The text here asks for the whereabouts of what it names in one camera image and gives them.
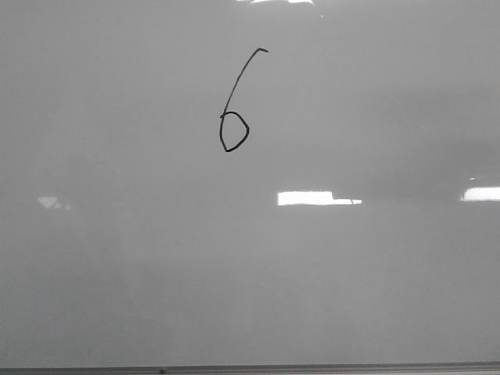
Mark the white whiteboard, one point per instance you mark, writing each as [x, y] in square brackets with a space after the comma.
[237, 182]

